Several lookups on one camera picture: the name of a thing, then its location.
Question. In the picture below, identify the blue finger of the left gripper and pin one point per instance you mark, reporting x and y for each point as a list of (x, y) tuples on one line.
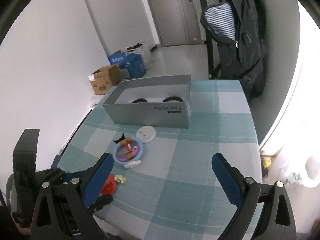
[(75, 174)]

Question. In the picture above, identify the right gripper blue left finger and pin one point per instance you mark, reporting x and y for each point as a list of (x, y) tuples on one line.
[(94, 178)]

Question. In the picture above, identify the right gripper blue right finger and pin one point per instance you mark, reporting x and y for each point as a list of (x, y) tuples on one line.
[(229, 178)]

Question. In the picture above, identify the purple round jewelry dish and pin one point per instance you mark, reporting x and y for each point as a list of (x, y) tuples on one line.
[(127, 149)]

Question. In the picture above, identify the yellow flower hair clip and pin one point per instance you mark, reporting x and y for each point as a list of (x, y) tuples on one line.
[(120, 179)]

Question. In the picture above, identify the white cloud hair clip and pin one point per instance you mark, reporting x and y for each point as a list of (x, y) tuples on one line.
[(132, 164)]

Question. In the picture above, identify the teal checked tablecloth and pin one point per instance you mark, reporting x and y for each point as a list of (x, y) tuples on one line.
[(173, 193)]

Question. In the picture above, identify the white round lid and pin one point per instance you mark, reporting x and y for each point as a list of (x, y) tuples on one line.
[(146, 134)]

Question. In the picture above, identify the grey cardboard box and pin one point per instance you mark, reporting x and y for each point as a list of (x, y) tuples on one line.
[(161, 101)]

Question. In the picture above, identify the white packaging bags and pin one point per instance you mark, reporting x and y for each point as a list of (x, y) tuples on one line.
[(95, 100)]

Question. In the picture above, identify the brown cardboard box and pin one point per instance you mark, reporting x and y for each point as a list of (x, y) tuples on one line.
[(103, 79)]

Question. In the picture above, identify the blue cardboard box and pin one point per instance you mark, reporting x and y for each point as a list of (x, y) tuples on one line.
[(131, 65)]

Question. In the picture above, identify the white plastic bag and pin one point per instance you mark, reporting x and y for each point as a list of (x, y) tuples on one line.
[(143, 49)]

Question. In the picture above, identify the black jacket striped lining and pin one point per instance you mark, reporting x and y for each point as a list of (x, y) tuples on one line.
[(238, 28)]

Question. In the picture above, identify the grey door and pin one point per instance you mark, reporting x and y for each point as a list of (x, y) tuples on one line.
[(176, 21)]

